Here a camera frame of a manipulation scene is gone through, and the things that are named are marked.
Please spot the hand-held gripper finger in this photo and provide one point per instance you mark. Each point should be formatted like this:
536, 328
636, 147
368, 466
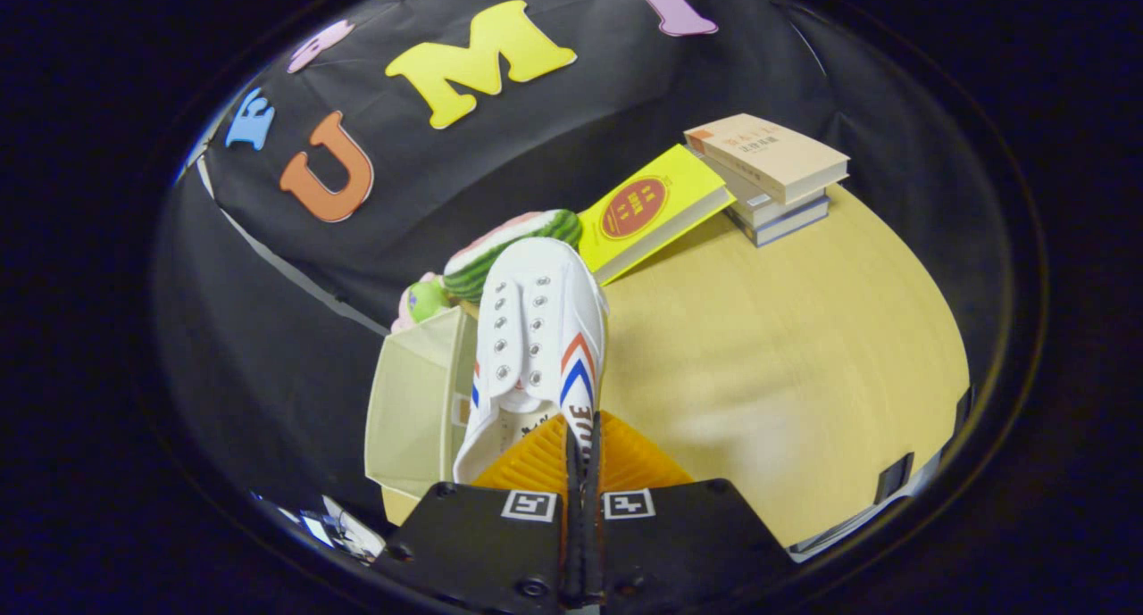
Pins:
574, 544
596, 544

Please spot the beige fabric storage box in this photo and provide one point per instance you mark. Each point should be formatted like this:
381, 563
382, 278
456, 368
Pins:
411, 401

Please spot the white canvas shoe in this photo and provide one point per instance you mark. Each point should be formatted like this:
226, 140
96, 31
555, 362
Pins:
536, 329

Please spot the pink and green plush toy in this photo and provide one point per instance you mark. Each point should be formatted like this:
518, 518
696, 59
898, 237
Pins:
424, 301

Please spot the watermelon slice plush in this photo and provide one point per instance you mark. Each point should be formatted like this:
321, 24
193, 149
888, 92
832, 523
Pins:
500, 249

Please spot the yellow book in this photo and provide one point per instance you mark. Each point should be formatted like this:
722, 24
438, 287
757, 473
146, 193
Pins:
652, 209

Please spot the blue-grey book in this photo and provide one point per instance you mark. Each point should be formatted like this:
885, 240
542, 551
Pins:
786, 228

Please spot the black backdrop cloth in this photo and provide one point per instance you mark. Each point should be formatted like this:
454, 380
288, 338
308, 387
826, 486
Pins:
268, 329

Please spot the beige paperback book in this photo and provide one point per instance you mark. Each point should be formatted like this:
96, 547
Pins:
755, 204

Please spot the tan book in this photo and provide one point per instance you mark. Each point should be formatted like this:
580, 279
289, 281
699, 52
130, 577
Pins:
768, 155

